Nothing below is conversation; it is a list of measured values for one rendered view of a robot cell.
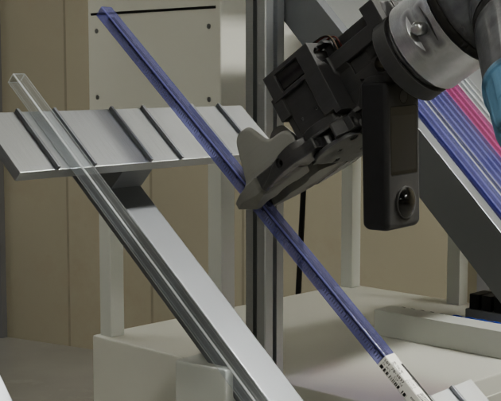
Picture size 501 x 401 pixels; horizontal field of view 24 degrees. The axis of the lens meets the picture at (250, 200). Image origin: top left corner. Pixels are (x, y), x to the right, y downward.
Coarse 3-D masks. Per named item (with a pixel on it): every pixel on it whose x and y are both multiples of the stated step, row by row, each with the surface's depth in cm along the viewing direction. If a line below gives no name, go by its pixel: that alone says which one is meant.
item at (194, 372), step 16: (176, 368) 103; (192, 368) 102; (208, 368) 100; (176, 384) 103; (192, 384) 102; (208, 384) 101; (224, 384) 99; (176, 400) 103; (192, 400) 102; (208, 400) 101; (224, 400) 100
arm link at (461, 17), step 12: (432, 0) 82; (444, 0) 82; (456, 0) 81; (468, 0) 80; (480, 0) 78; (444, 12) 82; (456, 12) 81; (468, 12) 80; (444, 24) 82; (456, 24) 81; (468, 24) 81; (456, 36) 82; (468, 36) 81; (468, 48) 82
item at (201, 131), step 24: (120, 24) 108; (144, 48) 107; (144, 72) 105; (168, 96) 104; (192, 120) 102; (216, 144) 101; (240, 168) 100; (240, 192) 99; (264, 216) 98; (288, 240) 96; (312, 264) 95; (336, 288) 94; (336, 312) 94; (360, 312) 94; (360, 336) 92
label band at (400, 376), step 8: (384, 360) 91; (392, 360) 91; (400, 360) 92; (384, 368) 91; (392, 368) 91; (400, 368) 91; (392, 376) 91; (400, 376) 90; (408, 376) 91; (400, 384) 90; (408, 384) 90; (416, 384) 90; (400, 392) 90; (408, 392) 90; (416, 392) 90; (424, 392) 90; (408, 400) 90; (416, 400) 90; (424, 400) 89; (432, 400) 90
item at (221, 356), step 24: (24, 96) 100; (48, 120) 98; (72, 144) 97; (72, 168) 96; (96, 192) 95; (120, 216) 94; (144, 240) 93; (144, 264) 92; (168, 288) 91; (192, 312) 90; (216, 336) 89; (216, 360) 88; (240, 384) 87
